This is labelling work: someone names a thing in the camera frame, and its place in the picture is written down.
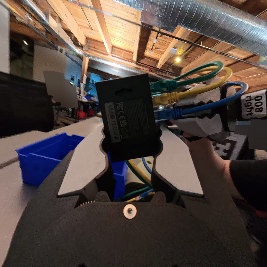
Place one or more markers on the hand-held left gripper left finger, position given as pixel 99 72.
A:
pixel 87 158

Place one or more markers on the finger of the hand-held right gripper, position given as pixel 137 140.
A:
pixel 200 126
pixel 205 95

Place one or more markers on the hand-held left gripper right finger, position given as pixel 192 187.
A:
pixel 177 162

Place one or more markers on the blue plastic bin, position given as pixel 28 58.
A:
pixel 41 158

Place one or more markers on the black network switch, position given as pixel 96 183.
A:
pixel 129 116

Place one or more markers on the person's right forearm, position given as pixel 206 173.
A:
pixel 248 181

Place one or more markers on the person's right hand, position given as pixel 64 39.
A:
pixel 204 152

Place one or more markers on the round ceiling lamp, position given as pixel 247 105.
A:
pixel 178 59

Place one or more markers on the red storage crate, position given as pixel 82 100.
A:
pixel 91 112
pixel 81 114

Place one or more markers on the dark partition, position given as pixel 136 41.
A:
pixel 23 104

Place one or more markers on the large silver ventilation duct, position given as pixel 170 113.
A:
pixel 208 18

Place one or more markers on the thin silver ventilation duct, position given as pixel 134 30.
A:
pixel 83 53

